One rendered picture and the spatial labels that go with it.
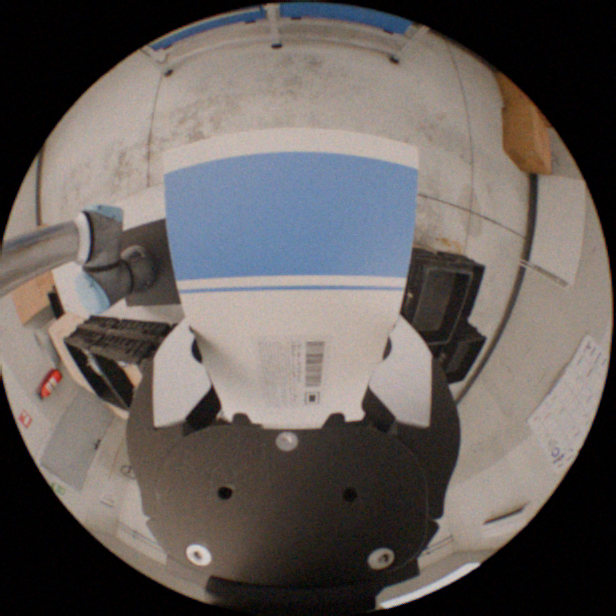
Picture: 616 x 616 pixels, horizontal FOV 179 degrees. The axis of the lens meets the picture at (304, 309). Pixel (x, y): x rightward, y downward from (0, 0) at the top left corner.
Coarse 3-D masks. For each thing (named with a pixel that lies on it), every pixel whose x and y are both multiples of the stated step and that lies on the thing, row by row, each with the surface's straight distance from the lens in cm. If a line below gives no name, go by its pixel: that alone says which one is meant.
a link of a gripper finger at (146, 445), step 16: (144, 384) 10; (144, 400) 9; (128, 416) 9; (144, 416) 8; (128, 432) 9; (144, 432) 8; (160, 432) 8; (176, 432) 7; (192, 432) 8; (128, 448) 8; (144, 448) 8; (160, 448) 7; (144, 464) 8; (144, 480) 7; (144, 496) 7; (144, 512) 7
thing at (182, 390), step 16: (176, 336) 12; (192, 336) 11; (160, 352) 11; (176, 352) 10; (192, 352) 10; (160, 368) 10; (176, 368) 9; (192, 368) 9; (160, 384) 9; (176, 384) 9; (192, 384) 8; (208, 384) 8; (160, 400) 8; (176, 400) 8; (192, 400) 8; (208, 400) 8; (160, 416) 8; (176, 416) 8; (192, 416) 8; (208, 416) 8
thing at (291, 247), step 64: (192, 192) 10; (256, 192) 9; (320, 192) 9; (384, 192) 10; (192, 256) 10; (256, 256) 9; (320, 256) 9; (384, 256) 10; (192, 320) 12; (256, 320) 10; (320, 320) 10; (384, 320) 11; (256, 384) 14; (320, 384) 14
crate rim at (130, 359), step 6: (90, 348) 86; (96, 348) 83; (102, 348) 81; (102, 354) 79; (108, 354) 75; (114, 354) 73; (120, 354) 71; (126, 354) 70; (96, 360) 88; (120, 360) 71; (126, 360) 68; (132, 360) 66; (138, 360) 65; (138, 366) 65; (102, 372) 92; (114, 390) 98; (120, 396) 100
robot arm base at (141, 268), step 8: (128, 248) 68; (136, 248) 66; (144, 248) 67; (128, 256) 63; (136, 256) 65; (144, 256) 64; (128, 264) 61; (136, 264) 62; (144, 264) 63; (152, 264) 65; (136, 272) 61; (144, 272) 63; (152, 272) 65; (136, 280) 62; (144, 280) 63; (152, 280) 66; (136, 288) 63; (144, 288) 67
